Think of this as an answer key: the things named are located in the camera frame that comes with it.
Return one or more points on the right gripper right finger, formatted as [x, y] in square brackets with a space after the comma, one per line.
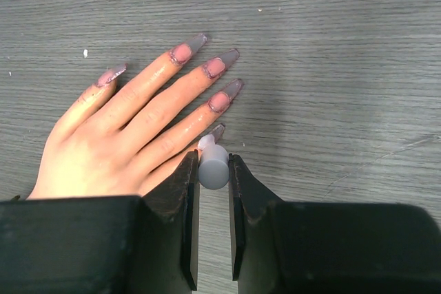
[254, 261]

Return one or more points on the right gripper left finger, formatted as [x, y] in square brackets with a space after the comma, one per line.
[168, 246]

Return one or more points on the mannequin hand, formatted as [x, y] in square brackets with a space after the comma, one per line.
[116, 141]

